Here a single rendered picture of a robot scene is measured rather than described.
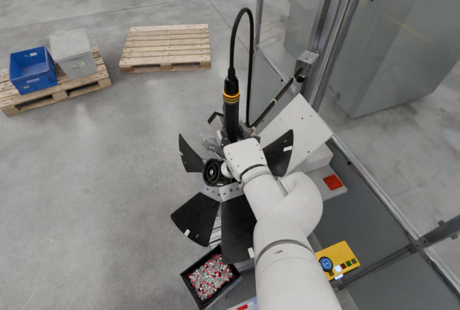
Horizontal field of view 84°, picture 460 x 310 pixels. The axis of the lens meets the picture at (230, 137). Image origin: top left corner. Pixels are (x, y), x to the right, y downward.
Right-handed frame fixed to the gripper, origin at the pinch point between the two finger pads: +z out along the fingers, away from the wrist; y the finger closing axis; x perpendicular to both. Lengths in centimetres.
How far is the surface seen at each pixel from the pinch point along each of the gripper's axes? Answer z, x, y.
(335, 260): -36, -49, 29
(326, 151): 14, -59, 63
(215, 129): 40, -45, 7
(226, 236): -15.4, -40.2, -7.8
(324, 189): -2, -70, 55
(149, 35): 335, -144, -1
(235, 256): -22.7, -41.6, -7.3
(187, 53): 268, -142, 40
